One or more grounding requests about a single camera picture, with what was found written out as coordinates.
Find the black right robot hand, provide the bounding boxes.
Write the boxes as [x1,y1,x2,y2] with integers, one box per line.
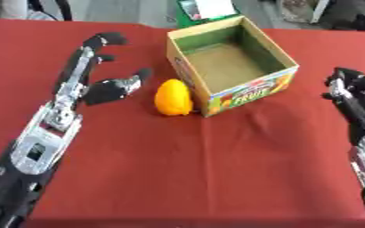
[320,67,365,146]

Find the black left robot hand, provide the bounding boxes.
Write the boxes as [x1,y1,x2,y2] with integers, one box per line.
[52,31,155,111]

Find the tan cardboard box green inside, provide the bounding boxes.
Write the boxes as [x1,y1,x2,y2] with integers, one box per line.
[165,15,301,118]

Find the green box with white card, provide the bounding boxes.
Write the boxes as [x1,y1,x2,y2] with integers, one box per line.
[174,0,242,29]

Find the yellow toy bell pepper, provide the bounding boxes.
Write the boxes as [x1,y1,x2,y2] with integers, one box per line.
[152,77,195,117]

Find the white chair leg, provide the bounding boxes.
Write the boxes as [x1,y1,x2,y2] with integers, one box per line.
[308,0,332,25]

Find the black tripod legs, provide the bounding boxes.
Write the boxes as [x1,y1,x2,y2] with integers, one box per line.
[25,0,74,21]

